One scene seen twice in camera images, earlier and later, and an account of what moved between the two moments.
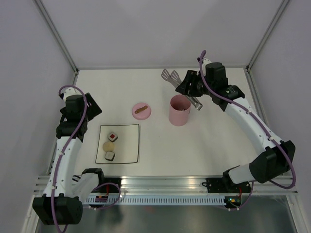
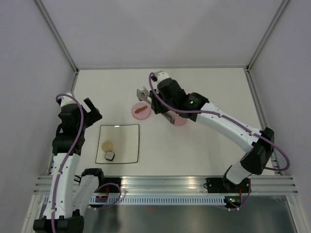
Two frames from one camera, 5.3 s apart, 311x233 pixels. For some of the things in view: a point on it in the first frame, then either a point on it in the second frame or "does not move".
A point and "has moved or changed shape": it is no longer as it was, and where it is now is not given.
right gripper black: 191,76 -> 155,105
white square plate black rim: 126,148 does not move
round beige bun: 108,146 does not move
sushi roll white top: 110,156 does not move
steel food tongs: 175,79 has moved or changed shape
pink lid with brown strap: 141,111 does not move
